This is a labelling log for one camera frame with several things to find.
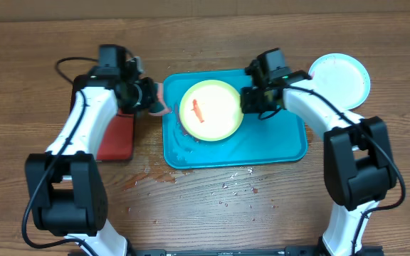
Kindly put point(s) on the dark red rectangular tray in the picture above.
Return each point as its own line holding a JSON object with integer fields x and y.
{"x": 117, "y": 138}

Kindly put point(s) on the dark green sponge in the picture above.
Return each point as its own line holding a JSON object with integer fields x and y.
{"x": 159, "y": 107}

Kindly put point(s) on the teal plastic tray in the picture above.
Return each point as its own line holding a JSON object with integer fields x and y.
{"x": 281, "y": 138}

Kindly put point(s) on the yellow green plate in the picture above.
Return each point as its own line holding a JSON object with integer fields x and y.
{"x": 210, "y": 110}

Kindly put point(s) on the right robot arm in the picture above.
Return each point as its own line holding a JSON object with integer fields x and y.
{"x": 358, "y": 164}

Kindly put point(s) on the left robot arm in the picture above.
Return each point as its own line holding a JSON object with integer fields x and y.
{"x": 68, "y": 202}

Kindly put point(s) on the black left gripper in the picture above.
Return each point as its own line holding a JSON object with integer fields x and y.
{"x": 148, "y": 83}

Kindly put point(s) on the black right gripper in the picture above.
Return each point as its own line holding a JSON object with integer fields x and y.
{"x": 250, "y": 108}

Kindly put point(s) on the light blue plate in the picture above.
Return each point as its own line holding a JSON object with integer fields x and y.
{"x": 342, "y": 79}

